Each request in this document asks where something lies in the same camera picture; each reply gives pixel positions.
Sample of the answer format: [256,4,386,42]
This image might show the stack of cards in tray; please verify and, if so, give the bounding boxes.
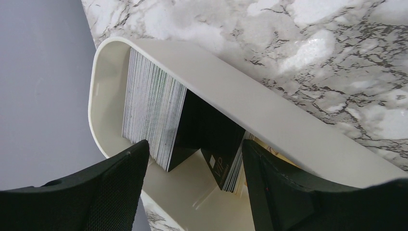
[122,49,243,172]

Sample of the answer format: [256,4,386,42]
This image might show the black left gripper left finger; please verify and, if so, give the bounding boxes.
[0,140,150,231]

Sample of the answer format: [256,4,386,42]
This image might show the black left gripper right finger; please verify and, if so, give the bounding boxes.
[242,140,408,231]

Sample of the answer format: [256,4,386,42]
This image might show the white oblong tray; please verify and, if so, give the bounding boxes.
[88,37,408,231]

